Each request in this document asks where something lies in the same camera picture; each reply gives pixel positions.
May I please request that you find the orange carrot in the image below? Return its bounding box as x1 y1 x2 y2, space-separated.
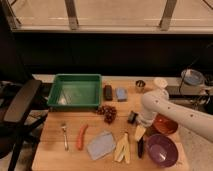
76 124 88 150

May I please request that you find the green plastic tray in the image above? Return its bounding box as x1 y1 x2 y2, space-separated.
47 74 102 109

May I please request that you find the small metal cup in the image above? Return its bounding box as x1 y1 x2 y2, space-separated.
135 80 146 93

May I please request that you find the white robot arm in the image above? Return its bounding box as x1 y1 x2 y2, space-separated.
138 89 213 143

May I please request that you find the black office chair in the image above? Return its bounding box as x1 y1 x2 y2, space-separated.
0 80 47 171

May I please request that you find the silver fork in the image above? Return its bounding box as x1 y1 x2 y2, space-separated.
61 123 69 151

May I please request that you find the purple bowl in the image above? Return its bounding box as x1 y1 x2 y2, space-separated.
145 134 179 168

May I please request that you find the red orange bowl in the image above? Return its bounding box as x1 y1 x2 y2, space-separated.
153 114 178 135

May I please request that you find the blue sponge block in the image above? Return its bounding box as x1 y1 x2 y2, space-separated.
115 87 127 102

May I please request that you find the white lidded jar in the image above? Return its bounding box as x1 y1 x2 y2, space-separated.
154 77 168 89

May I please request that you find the yellow banana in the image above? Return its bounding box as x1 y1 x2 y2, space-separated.
114 132 130 164

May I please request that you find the bunch of dark grapes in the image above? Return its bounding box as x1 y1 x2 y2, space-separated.
96 105 117 124

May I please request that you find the grey blue cloth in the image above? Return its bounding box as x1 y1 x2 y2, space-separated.
87 131 116 160

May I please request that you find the blue plate in background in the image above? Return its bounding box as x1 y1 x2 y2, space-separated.
181 69 204 86

